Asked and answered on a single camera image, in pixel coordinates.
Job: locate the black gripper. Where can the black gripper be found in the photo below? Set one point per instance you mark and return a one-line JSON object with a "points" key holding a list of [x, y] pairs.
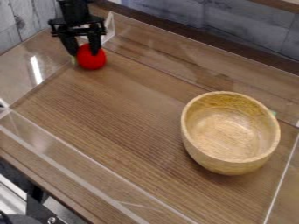
{"points": [[89, 26]]}

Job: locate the red felt fruit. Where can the red felt fruit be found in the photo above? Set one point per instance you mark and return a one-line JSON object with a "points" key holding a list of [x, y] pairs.
{"points": [[86, 60]]}

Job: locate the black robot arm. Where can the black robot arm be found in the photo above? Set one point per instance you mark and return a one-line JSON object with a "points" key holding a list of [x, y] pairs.
{"points": [[73, 11]]}

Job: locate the clear acrylic tray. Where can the clear acrylic tray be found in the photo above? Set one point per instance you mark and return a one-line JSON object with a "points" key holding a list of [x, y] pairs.
{"points": [[93, 135]]}

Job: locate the light wooden bowl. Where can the light wooden bowl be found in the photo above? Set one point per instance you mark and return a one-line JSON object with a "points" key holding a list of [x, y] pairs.
{"points": [[229, 132]]}

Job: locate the black metal clamp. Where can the black metal clamp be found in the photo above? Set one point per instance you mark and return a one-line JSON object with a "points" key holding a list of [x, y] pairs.
{"points": [[24, 208]]}

